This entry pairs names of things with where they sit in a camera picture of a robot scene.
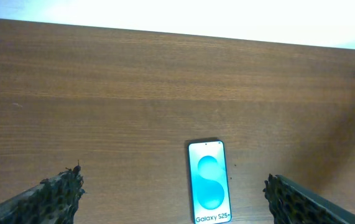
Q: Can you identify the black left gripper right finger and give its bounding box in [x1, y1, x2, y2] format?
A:
[262, 174, 355, 224]

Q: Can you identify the blue Galaxy smartphone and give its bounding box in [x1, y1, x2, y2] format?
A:
[187, 139, 233, 224]

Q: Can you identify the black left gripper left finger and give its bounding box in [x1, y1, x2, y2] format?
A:
[0, 165, 85, 224]

